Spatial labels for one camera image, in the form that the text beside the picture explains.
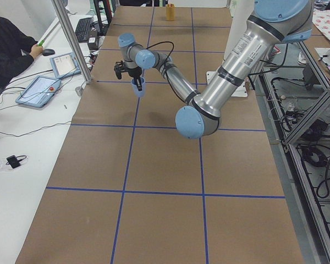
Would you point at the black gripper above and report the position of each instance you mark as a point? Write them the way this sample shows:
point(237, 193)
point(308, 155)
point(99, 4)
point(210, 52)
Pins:
point(133, 72)

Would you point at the blue cup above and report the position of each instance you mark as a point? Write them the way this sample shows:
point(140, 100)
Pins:
point(139, 93)

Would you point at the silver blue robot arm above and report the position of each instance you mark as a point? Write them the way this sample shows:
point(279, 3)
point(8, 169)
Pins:
point(270, 23)

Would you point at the yellow cup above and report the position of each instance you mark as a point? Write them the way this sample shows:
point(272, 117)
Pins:
point(170, 12)

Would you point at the black keyboard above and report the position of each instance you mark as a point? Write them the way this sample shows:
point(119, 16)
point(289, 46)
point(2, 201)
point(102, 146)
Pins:
point(83, 28)

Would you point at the far teach pendant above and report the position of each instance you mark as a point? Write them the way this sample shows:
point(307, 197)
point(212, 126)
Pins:
point(65, 65)

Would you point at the teach pendant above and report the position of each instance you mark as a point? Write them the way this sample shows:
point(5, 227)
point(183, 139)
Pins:
point(39, 92)
point(65, 65)

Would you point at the black computer mouse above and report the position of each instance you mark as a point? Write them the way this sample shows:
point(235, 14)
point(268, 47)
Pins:
point(48, 52)

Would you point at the near teach pendant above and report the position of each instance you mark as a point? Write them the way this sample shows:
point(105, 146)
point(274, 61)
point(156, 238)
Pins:
point(39, 92)

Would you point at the seated person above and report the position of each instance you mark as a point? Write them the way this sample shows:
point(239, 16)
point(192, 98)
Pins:
point(17, 52)

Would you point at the small black device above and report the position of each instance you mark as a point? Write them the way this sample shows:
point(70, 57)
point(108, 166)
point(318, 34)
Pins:
point(15, 161)

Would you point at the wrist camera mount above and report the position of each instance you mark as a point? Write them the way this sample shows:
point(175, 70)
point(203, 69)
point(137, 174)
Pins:
point(119, 69)

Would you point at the aluminium frame post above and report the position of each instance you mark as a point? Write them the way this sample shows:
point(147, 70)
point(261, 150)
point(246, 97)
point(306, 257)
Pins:
point(71, 38)

